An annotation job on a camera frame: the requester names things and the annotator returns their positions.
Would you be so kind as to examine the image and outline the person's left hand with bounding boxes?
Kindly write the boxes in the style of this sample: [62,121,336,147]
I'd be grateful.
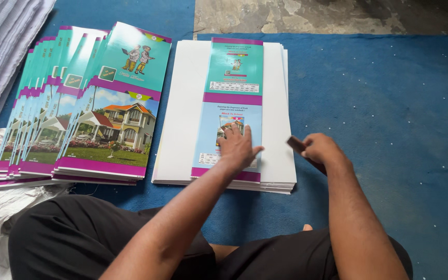
[216,124,265,174]

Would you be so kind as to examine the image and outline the person's right hand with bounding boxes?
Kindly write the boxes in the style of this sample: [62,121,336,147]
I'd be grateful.
[300,133,346,172]

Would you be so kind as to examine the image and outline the brown wooden creasing stick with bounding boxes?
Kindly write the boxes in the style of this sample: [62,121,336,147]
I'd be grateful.
[286,135,328,176]

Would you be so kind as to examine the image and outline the printed notebook cover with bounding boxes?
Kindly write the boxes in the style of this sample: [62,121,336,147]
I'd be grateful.
[190,37,264,184]

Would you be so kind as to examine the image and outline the blue carpet mat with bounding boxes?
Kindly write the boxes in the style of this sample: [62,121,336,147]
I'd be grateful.
[0,0,448,280]

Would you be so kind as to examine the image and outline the stack of white cover sheets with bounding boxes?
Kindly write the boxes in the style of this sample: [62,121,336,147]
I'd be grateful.
[151,39,298,195]

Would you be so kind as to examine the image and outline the pile of folded house-print covers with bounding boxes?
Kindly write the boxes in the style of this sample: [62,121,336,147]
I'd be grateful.
[0,21,172,189]

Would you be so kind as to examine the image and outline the black shorts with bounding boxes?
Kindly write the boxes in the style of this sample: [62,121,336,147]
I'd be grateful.
[8,194,414,280]

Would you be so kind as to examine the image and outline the stack of white ruled paper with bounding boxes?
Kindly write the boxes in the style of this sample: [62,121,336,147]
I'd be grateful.
[0,0,57,126]

